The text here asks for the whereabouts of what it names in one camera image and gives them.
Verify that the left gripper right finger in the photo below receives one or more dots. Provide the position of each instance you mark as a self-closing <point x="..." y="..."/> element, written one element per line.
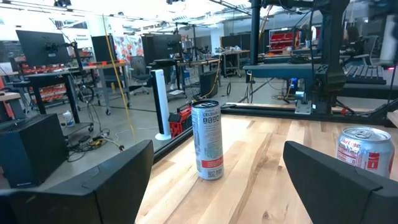
<point x="342" y="193"/>

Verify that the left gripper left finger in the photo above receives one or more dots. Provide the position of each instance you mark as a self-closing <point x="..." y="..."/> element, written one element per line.
<point x="77" y="199"/>

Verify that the silver Diet Coke can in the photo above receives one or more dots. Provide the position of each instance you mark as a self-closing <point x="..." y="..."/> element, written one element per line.
<point x="363" y="149"/>

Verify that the slim white Celsius can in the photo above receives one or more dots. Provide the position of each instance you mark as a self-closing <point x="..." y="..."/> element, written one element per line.
<point x="207" y="140"/>

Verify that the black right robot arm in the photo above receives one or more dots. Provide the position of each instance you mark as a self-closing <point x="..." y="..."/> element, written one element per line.
<point x="331" y="62"/>

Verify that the black computer tower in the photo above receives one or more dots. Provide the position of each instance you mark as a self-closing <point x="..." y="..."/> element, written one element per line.
<point x="31" y="149"/>

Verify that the white plastic bottle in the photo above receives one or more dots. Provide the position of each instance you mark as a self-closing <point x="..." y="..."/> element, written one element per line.
<point x="68" y="119"/>

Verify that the black backlit keyboard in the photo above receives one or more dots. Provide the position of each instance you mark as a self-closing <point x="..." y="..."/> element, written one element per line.
<point x="365" y="74"/>

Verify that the black legged work desk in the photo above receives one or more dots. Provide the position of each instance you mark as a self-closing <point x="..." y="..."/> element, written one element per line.
<point x="49" y="74"/>

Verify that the white tower fan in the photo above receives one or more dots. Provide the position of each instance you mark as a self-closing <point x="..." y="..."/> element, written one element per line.
<point x="161" y="102"/>

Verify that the red and black toolbox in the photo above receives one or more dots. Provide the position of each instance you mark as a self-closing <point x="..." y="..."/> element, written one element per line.
<point x="180" y="121"/>

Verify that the grey metal cart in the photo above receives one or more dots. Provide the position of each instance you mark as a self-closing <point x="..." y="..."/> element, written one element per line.
<point x="105" y="67"/>

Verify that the grey desk panel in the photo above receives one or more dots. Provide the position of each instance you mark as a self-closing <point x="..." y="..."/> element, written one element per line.
<point x="280" y="71"/>

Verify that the grey office chair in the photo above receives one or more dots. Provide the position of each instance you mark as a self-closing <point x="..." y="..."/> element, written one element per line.
<point x="140" y="73"/>

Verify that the black computer monitor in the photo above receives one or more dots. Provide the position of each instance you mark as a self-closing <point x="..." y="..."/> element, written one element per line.
<point x="160" y="46"/>
<point x="103" y="48"/>
<point x="40" y="46"/>

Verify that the red storage bin rack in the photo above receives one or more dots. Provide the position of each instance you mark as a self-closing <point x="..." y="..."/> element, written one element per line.
<point x="281" y="41"/>

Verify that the black storage crate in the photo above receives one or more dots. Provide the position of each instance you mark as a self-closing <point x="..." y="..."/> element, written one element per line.
<point x="208" y="84"/>

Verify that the silver mounting bracket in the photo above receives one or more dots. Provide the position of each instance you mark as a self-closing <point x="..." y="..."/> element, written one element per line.
<point x="303" y="108"/>

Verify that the black aluminium rig frame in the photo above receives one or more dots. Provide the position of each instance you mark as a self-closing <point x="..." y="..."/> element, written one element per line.
<point x="280" y="112"/>

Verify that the floral wall poster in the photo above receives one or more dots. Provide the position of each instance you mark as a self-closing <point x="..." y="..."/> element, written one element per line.
<point x="128" y="46"/>

